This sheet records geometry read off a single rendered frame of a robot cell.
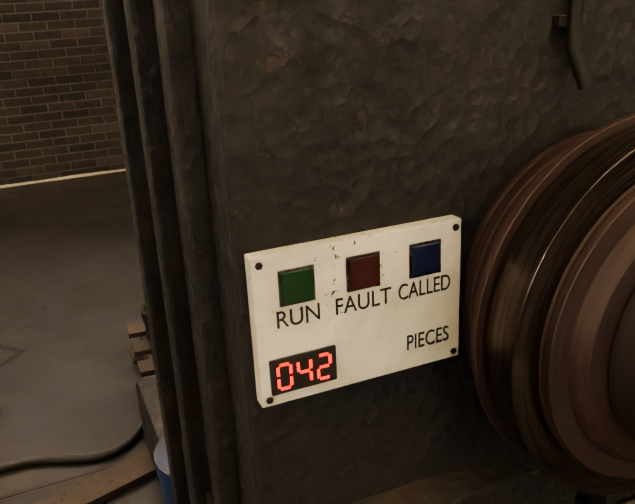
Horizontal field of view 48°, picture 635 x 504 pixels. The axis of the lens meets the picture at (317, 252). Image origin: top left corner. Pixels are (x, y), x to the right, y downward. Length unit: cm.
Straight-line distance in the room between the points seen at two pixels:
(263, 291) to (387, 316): 16
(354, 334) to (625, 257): 30
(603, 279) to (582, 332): 6
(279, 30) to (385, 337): 37
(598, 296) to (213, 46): 46
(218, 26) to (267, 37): 5
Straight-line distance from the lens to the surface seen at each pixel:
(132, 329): 321
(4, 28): 663
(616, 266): 78
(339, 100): 76
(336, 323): 80
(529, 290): 75
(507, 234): 80
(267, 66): 72
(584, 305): 78
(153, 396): 247
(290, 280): 76
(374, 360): 85
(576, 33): 89
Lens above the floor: 150
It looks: 20 degrees down
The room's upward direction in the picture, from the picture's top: 3 degrees counter-clockwise
